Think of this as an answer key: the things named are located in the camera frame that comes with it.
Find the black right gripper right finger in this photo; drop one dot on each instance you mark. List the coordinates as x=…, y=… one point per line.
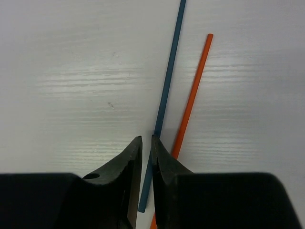
x=245, y=201

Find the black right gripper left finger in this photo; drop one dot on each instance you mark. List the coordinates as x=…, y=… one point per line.
x=106, y=198

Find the orange chopstick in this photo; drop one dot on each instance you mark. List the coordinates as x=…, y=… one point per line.
x=193, y=95

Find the dark thin chopstick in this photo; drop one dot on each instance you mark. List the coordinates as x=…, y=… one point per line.
x=162, y=106

